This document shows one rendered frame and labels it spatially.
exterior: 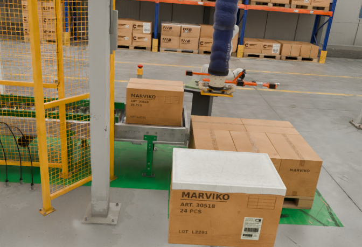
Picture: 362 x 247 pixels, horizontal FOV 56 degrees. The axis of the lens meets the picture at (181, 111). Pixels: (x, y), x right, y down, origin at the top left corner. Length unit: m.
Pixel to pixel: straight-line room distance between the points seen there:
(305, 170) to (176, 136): 1.31
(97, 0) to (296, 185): 2.44
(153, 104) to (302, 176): 1.65
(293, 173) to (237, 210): 1.59
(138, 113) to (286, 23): 9.75
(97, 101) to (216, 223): 1.32
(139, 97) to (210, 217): 1.96
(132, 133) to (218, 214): 1.86
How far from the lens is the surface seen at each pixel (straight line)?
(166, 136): 3.57
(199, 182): 1.82
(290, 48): 11.62
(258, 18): 12.50
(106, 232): 3.08
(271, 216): 1.99
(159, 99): 3.58
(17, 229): 3.25
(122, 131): 3.58
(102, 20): 2.55
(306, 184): 3.56
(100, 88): 2.65
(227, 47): 3.57
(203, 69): 4.41
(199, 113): 4.54
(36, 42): 2.78
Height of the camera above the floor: 1.98
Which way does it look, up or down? 20 degrees down
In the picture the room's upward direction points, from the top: 5 degrees clockwise
